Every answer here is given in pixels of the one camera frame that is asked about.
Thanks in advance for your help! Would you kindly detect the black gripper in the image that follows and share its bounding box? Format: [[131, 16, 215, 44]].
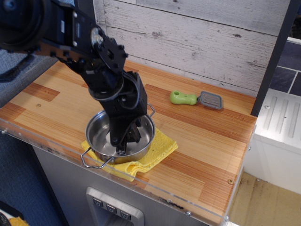
[[96, 71, 147, 156]]

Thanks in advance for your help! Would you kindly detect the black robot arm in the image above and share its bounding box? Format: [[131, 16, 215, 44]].
[[0, 0, 147, 155]]

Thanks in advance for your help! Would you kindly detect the stainless steel pot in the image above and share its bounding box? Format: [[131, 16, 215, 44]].
[[80, 104, 156, 169]]

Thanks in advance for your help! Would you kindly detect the yellow folded cloth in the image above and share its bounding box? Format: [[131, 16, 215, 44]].
[[81, 128, 179, 182]]

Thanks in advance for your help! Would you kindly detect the silver button panel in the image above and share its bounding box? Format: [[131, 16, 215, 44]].
[[86, 187, 144, 226]]

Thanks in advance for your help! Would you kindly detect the yellow black object on floor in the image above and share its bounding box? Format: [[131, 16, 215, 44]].
[[0, 213, 29, 226]]

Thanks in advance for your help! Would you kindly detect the white ribbed cabinet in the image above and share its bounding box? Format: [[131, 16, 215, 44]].
[[244, 89, 301, 194]]

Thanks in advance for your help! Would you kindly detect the green handled grey spatula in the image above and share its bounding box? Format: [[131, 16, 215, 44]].
[[170, 90, 223, 110]]

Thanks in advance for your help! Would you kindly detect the dark grey right post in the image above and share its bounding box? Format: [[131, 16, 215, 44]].
[[251, 0, 301, 117]]

